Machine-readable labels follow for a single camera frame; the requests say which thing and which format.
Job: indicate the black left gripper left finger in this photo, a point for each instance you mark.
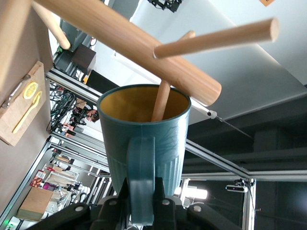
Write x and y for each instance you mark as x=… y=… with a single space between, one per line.
x=108 y=212

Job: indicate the cardboard box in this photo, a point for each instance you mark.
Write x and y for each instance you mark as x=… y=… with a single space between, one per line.
x=36 y=202

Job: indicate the black box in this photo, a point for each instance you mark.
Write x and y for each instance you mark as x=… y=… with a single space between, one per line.
x=84 y=57

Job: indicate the lemon slice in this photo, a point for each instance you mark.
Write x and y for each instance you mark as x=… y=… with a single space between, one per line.
x=30 y=90

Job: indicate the teal cup with yellow inside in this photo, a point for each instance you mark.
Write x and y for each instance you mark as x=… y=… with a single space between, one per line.
x=120 y=148

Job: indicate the wooden cup rack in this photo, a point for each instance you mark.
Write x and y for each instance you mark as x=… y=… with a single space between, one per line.
x=108 y=26

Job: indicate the yellow plastic fork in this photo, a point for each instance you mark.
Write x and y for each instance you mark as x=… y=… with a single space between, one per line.
x=24 y=119

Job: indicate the black overhead camera rig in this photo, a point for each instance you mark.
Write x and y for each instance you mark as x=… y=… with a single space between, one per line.
x=165 y=4

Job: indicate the white rod with black tip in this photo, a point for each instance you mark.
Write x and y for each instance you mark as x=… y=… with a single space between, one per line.
x=212 y=114

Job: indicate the person with dark hair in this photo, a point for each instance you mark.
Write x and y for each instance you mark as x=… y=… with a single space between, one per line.
x=92 y=115

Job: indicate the red patterned box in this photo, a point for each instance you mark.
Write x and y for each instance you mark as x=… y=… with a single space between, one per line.
x=38 y=178

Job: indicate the black monitor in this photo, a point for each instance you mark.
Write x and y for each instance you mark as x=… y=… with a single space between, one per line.
x=100 y=82

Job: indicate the white depth camera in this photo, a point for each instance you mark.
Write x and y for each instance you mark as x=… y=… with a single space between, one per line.
x=236 y=188

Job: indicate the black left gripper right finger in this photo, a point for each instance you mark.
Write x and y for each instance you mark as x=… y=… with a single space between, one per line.
x=168 y=212

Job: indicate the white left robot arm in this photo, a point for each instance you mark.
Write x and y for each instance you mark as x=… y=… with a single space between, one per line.
x=16 y=222

